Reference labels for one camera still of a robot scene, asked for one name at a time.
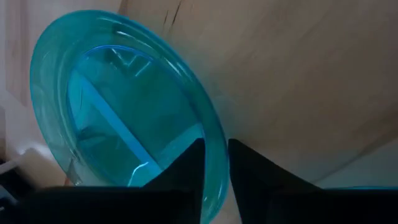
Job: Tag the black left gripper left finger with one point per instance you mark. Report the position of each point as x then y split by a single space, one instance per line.
186 171

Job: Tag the translucent blue plastic plate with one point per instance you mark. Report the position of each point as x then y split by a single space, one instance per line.
124 105

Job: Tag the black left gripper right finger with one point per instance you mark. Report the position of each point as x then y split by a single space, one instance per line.
258 177

